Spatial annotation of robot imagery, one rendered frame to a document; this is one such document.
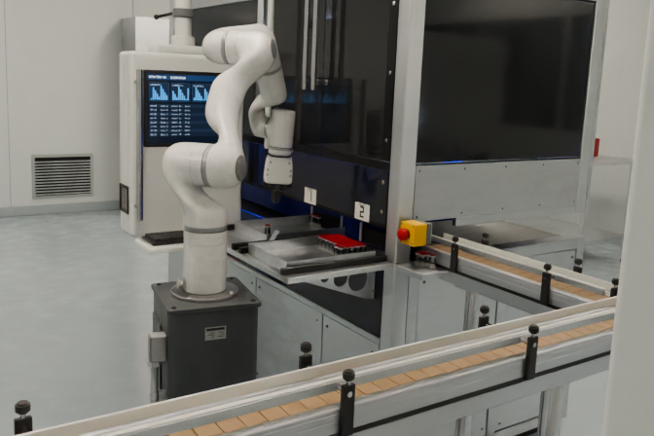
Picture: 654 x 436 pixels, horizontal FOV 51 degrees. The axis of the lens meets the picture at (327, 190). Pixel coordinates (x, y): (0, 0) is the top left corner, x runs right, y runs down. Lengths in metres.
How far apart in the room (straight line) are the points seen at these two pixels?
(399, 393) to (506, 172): 1.44
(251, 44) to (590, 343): 1.19
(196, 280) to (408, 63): 0.93
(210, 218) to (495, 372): 0.87
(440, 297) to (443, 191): 0.38
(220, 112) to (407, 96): 0.62
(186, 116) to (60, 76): 4.58
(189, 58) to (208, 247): 1.20
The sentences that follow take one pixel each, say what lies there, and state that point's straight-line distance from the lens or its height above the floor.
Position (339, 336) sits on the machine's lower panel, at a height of 0.53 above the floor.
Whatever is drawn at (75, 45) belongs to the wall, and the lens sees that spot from 7.46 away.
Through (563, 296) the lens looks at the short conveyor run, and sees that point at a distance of 1.96.
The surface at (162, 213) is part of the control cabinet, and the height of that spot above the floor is 0.89.
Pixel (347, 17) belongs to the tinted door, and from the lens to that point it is 2.49.
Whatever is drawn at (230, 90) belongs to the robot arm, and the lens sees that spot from 1.96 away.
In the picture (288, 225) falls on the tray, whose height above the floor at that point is 0.88.
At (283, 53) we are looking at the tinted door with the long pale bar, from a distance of 2.86.
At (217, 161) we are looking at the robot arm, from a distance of 1.84.
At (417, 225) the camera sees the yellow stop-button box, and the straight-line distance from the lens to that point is 2.18.
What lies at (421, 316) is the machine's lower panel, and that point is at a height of 0.68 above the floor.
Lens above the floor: 1.47
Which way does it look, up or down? 9 degrees down
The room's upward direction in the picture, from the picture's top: 2 degrees clockwise
